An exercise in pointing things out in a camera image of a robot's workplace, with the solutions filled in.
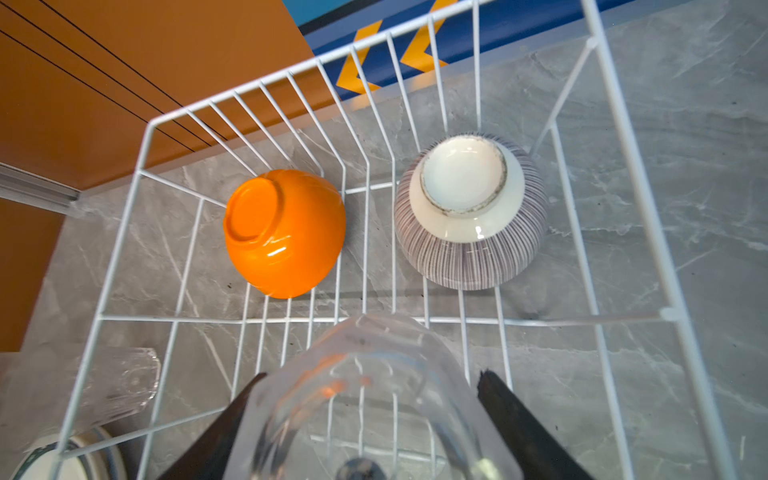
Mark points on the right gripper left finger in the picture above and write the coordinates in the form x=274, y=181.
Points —
x=207, y=457

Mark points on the clear glass cup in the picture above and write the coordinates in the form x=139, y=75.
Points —
x=119, y=382
x=377, y=394

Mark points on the white small bowl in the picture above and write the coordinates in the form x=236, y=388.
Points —
x=471, y=211

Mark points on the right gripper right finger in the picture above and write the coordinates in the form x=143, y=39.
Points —
x=537, y=452

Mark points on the white wire dish rack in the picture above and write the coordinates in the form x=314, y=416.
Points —
x=356, y=184

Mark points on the orange bowl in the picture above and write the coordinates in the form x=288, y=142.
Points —
x=284, y=231

